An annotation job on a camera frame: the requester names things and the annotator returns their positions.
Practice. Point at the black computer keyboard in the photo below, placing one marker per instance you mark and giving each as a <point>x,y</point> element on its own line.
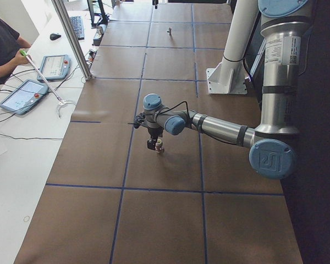
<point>78,27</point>

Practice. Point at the black computer mouse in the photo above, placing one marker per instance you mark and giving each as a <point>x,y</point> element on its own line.
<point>54,36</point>

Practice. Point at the near blue teach pendant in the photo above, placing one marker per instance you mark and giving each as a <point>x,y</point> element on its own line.
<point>25,97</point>

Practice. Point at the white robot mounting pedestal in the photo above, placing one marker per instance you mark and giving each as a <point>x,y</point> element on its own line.
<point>228,77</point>

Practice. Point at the steel cylinder weight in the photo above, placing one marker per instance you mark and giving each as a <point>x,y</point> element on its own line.
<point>101,29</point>

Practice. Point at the black monitor stand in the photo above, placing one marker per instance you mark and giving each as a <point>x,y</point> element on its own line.
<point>97,13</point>

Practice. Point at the pink metal reacher rod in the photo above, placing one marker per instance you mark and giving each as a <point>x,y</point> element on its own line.
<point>62,102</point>

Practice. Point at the seated person in black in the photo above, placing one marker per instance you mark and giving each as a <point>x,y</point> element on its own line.
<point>11,43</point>

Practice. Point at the aluminium frame post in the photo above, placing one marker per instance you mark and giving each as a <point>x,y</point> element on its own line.
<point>73,40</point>

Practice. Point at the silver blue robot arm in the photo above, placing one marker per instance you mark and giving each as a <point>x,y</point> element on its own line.
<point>283,23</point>

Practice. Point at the blue teach pendant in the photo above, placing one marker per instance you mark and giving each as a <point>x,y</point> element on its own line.
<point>55,67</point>
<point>25,97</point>

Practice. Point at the far blue teach pendant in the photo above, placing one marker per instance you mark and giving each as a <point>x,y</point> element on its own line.
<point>55,67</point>

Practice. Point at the small chrome angle valve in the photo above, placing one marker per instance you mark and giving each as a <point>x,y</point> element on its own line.
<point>169,31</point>

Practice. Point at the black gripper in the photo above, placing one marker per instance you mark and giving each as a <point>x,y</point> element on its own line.
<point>154,133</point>

